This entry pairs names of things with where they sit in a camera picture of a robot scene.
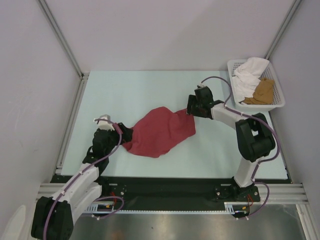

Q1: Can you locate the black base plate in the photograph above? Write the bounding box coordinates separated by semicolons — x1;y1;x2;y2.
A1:
49;174;292;212

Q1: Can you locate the white tank top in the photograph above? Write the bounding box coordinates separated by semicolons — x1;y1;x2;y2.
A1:
232;57;270;103

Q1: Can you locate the white cable duct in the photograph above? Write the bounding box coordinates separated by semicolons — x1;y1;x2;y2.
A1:
82;203;249;218

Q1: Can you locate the red tank top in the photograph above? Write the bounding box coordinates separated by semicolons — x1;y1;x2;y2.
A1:
122;106;196;158

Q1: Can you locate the right aluminium frame post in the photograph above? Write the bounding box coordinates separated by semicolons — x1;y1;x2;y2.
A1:
264;0;304;60

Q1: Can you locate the left aluminium frame post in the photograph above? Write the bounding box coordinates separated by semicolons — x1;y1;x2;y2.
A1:
36;0;89;175

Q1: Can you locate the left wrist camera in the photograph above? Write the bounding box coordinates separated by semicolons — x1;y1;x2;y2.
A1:
93;114;115;131

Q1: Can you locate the white plastic basket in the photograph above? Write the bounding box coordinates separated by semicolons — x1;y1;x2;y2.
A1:
227;59;286;112

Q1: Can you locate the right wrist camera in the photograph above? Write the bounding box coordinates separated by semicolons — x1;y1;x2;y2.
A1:
196;83;208;91

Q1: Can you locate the tan tank top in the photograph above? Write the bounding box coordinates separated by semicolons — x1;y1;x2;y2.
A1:
243;77;275;105

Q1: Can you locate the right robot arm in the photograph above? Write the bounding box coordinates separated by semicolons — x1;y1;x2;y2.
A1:
186;85;276;202

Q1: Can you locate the aluminium frame post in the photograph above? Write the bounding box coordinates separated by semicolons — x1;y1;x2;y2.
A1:
264;0;304;60
36;0;89;175

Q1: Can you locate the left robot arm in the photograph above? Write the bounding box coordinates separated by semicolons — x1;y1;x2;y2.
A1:
30;118;133;240

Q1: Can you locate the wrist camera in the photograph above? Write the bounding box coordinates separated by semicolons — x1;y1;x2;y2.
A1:
196;83;208;91
93;114;115;131

